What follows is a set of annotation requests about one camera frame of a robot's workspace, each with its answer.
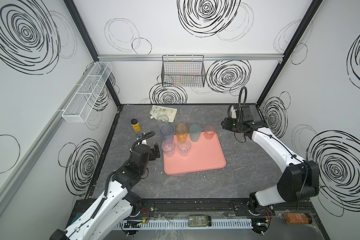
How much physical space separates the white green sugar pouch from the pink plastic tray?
0.23 meters

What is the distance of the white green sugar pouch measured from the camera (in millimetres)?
1136

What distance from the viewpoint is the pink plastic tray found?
2.90 feet
